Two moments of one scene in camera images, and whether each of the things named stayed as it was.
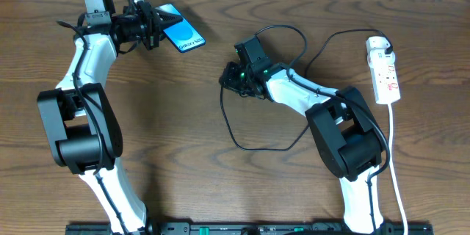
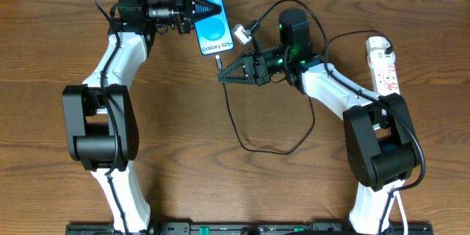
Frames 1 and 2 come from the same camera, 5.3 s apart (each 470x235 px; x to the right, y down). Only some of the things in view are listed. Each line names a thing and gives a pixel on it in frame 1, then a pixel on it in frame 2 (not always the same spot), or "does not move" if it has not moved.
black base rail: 249,228 does not move
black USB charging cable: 389,48 to 311,132
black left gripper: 150,24 to 185,12
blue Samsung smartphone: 183,37 to 214,32
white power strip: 384,76 does not move
